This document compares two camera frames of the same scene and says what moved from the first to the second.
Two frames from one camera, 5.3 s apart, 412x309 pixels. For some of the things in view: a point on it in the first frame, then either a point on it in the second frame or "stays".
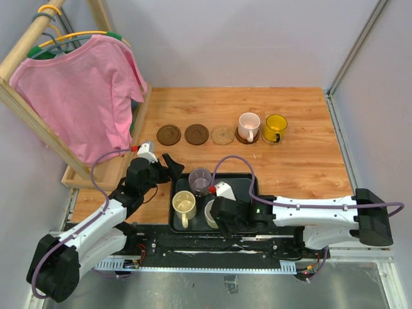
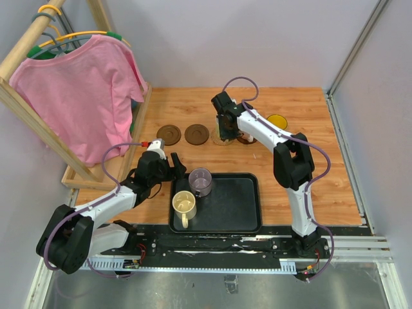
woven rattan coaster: (222, 135) stays
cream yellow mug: (184, 204) stays
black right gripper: (226, 228) -> (224, 135)
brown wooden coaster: (196, 134) stays
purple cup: (199, 179) stays
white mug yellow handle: (208, 215) -> (217, 125)
